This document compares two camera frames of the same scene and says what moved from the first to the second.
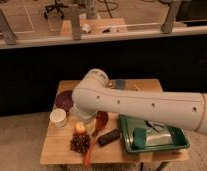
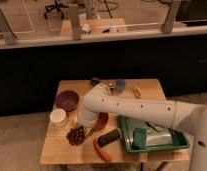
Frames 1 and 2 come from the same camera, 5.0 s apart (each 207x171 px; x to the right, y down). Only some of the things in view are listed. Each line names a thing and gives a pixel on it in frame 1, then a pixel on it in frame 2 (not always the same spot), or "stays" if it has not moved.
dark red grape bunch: [80, 142] -> [76, 135]
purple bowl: [64, 99] stays
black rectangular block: [109, 137] stays
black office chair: [57, 7] stays
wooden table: [99, 141] stays
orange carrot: [86, 160] -> [104, 154]
